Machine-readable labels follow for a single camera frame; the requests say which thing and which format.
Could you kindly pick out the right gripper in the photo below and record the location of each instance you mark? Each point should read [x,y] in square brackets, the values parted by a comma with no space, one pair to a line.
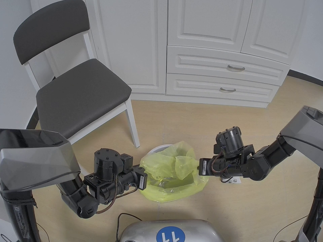
[204,167]

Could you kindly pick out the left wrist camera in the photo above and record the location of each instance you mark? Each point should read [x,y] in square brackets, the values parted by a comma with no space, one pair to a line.
[127,161]

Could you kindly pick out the yellow plastic bag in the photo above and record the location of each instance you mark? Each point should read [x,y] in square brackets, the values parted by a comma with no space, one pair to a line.
[174,193]

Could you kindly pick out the grey padded white chair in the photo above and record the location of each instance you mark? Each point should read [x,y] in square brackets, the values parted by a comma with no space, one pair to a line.
[83,94]

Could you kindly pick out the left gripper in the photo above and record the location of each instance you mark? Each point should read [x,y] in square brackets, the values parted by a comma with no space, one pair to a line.
[127,181]

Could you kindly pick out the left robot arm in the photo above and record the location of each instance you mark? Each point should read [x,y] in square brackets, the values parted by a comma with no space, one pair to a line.
[37,157]

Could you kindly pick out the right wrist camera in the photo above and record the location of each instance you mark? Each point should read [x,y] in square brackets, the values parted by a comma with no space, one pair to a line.
[218,145]

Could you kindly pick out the grey trash bin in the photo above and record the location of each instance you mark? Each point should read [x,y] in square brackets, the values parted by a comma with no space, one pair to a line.
[159,149]

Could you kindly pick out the white wardrobe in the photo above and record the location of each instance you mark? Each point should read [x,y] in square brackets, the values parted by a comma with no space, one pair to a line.
[201,14]

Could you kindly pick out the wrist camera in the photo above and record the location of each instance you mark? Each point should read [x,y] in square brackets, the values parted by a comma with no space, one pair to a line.
[218,145]
[127,161]

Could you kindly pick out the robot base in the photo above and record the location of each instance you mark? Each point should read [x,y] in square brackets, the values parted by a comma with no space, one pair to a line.
[191,231]

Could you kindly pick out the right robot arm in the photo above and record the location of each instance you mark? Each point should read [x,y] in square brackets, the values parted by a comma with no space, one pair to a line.
[300,132]

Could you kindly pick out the white printed wrapper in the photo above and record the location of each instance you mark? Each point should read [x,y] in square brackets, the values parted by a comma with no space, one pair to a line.
[233,181]

